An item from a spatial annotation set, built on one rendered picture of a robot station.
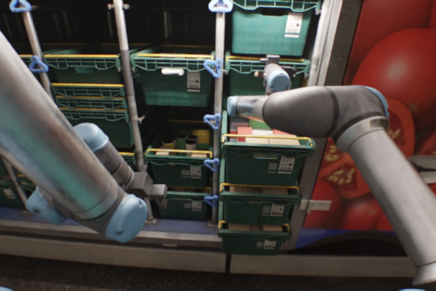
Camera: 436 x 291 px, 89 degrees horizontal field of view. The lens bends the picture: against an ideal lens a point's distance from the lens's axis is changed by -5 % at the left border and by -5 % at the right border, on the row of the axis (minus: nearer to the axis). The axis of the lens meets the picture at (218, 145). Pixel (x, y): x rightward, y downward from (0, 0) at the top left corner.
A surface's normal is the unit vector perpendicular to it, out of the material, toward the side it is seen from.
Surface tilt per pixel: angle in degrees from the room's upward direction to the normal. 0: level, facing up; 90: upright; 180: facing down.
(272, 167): 97
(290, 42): 92
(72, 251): 90
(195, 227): 0
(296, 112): 75
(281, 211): 97
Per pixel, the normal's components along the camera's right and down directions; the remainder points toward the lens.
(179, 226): 0.03, -0.88
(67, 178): 0.65, 0.52
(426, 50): -0.04, 0.48
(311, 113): -0.37, 0.17
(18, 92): 0.94, 0.16
